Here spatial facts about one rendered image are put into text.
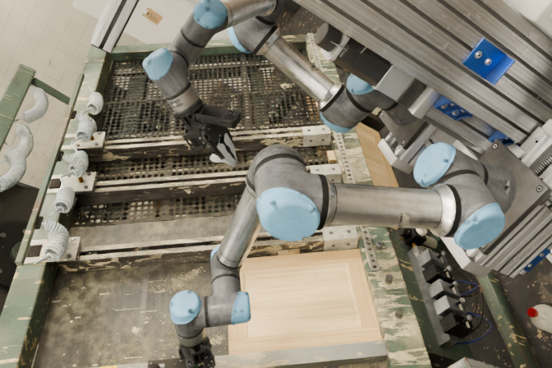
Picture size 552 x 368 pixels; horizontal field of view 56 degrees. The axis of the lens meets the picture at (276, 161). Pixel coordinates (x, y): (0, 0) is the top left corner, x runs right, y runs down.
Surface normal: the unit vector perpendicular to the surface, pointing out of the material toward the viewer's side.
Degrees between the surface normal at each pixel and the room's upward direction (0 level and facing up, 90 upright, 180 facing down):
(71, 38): 90
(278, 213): 84
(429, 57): 90
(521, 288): 0
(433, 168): 8
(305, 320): 54
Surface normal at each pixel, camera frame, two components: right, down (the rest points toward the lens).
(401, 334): -0.02, -0.73
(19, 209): 0.57, -0.64
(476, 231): 0.25, 0.65
